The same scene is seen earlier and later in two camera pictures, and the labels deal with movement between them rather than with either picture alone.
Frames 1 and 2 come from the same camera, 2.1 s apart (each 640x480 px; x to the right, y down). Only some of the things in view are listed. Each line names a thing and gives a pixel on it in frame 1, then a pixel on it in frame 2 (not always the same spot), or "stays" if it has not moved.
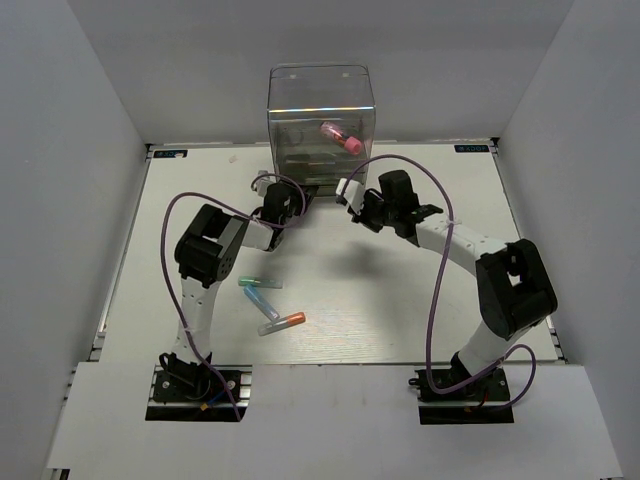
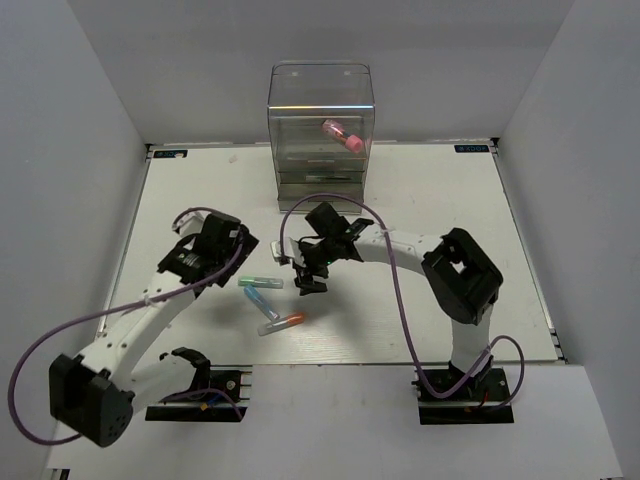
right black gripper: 363,218 to 305,277
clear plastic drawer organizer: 321,119 stays
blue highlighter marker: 261,302 stays
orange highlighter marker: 279,324 stays
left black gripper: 296,193 to 249,246
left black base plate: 196,393 stays
